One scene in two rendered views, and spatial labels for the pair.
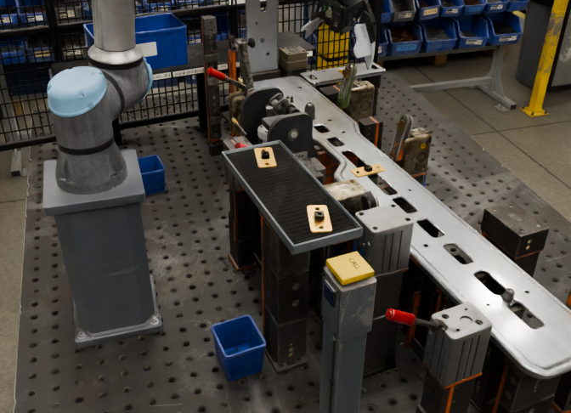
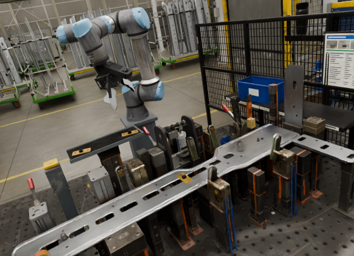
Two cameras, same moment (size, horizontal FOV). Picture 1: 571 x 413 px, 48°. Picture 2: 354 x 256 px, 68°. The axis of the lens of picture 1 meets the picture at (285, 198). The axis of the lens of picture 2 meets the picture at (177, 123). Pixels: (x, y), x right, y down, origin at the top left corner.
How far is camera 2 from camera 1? 184 cm
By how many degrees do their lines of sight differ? 76
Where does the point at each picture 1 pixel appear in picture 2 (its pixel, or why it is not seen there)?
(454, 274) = (88, 217)
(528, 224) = (115, 242)
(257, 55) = (290, 114)
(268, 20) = (297, 96)
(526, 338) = (35, 245)
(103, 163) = (128, 112)
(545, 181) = not seen: outside the picture
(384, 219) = (95, 173)
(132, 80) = (145, 90)
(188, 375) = not seen: hidden behind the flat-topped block
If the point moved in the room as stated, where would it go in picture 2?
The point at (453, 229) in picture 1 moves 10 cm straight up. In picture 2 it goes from (126, 215) to (119, 194)
